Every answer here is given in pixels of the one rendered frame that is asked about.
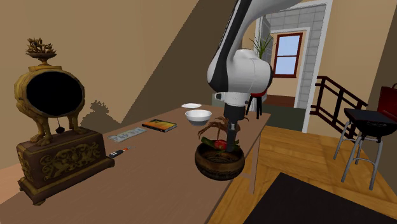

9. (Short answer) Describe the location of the red-seated black stool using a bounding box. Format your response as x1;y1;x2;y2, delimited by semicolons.
245;87;268;120

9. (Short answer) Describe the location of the white bowl with grey base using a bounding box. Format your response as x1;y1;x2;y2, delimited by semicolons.
185;109;213;127

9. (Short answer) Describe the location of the brown bowl with plant arrangement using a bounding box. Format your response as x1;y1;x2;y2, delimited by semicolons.
194;116;249;181

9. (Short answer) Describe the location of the orange and black book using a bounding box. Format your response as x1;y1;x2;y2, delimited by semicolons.
141;118;178;133

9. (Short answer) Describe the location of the green potted plant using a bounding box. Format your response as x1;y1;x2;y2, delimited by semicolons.
251;30;274;60

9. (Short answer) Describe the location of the red-framed window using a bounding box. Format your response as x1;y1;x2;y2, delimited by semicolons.
272;32;303;79

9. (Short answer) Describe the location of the brown wooden table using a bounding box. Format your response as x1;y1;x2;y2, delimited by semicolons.
0;104;272;224

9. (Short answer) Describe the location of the dark wooden railing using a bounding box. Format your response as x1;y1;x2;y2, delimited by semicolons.
309;75;369;141

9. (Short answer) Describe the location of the black and orange key fob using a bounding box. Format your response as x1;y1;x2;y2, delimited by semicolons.
108;146;137;159

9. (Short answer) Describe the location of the black stool with metal legs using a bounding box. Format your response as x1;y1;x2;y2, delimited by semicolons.
333;108;397;191

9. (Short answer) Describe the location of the dark red bag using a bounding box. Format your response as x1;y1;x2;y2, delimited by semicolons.
376;83;397;123

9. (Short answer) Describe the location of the ornate golden clock, brown base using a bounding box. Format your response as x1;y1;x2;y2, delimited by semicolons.
13;37;116;206

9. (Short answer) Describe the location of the white door frame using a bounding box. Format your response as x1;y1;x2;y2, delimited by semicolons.
253;0;333;134

